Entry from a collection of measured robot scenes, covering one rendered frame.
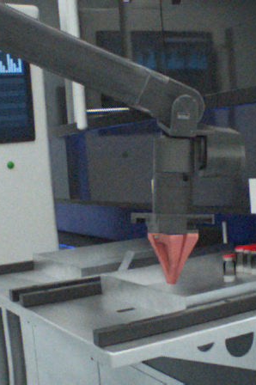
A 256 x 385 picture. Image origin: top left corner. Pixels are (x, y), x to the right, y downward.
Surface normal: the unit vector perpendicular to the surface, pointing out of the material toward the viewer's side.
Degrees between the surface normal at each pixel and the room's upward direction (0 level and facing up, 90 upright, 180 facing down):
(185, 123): 104
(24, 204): 90
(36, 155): 90
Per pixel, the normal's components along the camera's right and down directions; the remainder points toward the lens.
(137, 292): -0.88, 0.11
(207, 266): 0.47, 0.02
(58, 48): 0.20, 0.23
